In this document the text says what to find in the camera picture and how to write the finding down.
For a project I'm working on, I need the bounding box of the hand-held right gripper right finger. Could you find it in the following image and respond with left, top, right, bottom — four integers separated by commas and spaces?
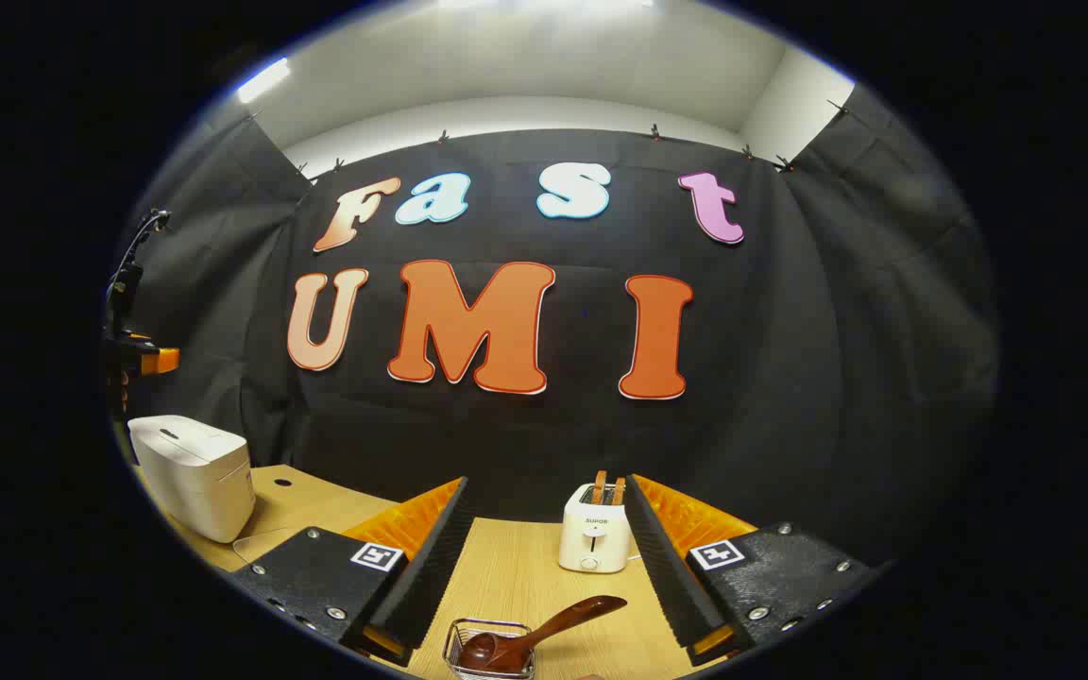
624, 473, 885, 668

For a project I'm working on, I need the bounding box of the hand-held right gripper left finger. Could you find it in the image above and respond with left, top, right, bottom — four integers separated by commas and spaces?
228, 475, 471, 668

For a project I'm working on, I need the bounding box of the metal wire chopstick holder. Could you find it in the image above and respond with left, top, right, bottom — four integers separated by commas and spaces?
443, 618, 536, 680

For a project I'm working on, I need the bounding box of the brown wooden spoon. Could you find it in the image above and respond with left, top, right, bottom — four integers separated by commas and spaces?
458, 595, 628, 674

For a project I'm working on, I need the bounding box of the white rice cooker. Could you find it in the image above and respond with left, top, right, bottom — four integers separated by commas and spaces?
127, 414, 256, 544

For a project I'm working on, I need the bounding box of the white toaster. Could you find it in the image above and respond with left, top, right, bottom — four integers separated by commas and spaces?
558, 483, 632, 574

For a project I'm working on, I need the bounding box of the black backdrop cloth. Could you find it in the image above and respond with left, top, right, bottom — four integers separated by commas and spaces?
114, 90, 1003, 568

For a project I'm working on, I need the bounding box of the ceiling light strip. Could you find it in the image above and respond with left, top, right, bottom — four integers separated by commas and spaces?
237, 57, 292, 105

